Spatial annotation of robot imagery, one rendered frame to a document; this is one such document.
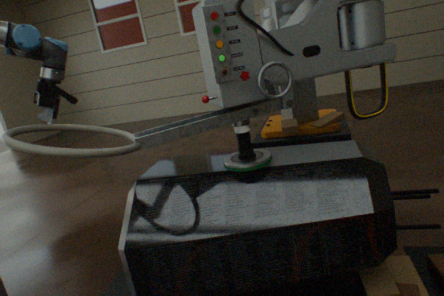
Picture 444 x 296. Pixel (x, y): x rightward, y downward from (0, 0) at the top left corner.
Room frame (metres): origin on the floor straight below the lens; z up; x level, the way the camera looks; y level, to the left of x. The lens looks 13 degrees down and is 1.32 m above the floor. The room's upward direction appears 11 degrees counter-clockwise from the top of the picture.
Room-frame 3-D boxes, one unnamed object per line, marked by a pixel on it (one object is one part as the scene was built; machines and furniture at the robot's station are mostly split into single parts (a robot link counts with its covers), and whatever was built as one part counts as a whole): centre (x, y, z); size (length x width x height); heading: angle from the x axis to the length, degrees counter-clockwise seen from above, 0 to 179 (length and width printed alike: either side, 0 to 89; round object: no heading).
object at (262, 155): (1.38, -0.09, 0.85); 0.21 x 0.21 x 0.01
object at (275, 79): (1.29, -0.23, 1.18); 0.15 x 0.10 x 0.15; 103
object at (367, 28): (1.53, -0.73, 1.32); 0.19 x 0.19 x 0.20
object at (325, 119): (1.94, -0.66, 0.80); 0.20 x 0.10 x 0.05; 112
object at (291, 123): (1.93, -0.42, 0.81); 0.20 x 0.10 x 0.05; 169
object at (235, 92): (1.40, -0.17, 1.30); 0.36 x 0.22 x 0.45; 103
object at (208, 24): (1.25, -0.05, 1.35); 0.08 x 0.03 x 0.28; 103
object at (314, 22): (1.46, -0.47, 1.28); 0.74 x 0.23 x 0.49; 103
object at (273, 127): (2.16, -0.54, 0.76); 0.49 x 0.49 x 0.05; 71
